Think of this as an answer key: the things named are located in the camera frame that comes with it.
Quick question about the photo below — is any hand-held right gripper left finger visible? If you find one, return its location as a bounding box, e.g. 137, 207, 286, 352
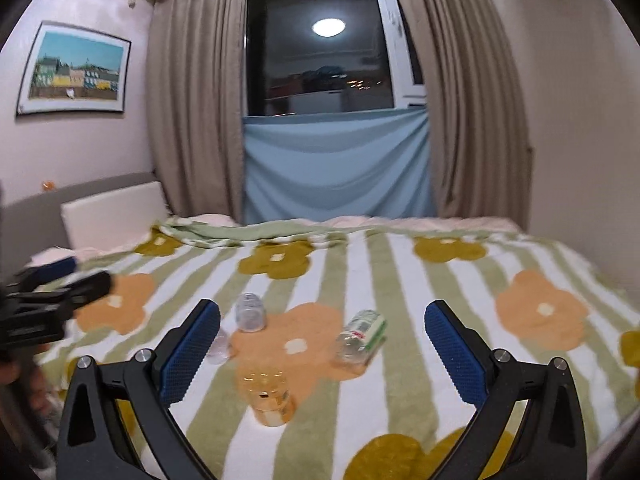
56, 299, 222, 480

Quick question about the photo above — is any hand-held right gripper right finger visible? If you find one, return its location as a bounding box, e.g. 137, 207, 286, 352
424, 300, 588, 480

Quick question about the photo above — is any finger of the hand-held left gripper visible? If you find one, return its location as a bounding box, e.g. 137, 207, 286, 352
17, 256, 79, 287
7, 270, 112, 313

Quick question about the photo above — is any small clear plastic cup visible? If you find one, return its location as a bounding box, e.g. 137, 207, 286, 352
206, 329, 232, 364

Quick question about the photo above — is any amber transparent cup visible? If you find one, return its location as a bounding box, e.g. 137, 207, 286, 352
239, 367, 296, 428

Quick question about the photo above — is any grey headboard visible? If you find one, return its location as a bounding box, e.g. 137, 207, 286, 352
0, 172, 162, 273

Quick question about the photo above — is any white cushion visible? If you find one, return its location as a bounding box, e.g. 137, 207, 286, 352
61, 181, 169, 252

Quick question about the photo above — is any floral striped blanket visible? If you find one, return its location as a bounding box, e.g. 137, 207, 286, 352
30, 217, 640, 480

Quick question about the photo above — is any green label plastic bottle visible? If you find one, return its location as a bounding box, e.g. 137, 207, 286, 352
332, 310, 388, 367

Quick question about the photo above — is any pink bed sheet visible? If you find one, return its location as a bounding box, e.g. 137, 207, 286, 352
167, 213, 522, 234

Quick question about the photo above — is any beige curtain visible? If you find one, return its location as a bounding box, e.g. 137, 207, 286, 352
145, 0, 249, 226
390, 0, 532, 234

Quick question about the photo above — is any light blue cloth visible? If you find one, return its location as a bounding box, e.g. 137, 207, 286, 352
242, 107, 437, 226

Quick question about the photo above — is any window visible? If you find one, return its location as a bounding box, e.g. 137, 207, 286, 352
245, 0, 427, 117

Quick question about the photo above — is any framed wall picture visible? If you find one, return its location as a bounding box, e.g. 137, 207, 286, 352
15, 21, 132, 117

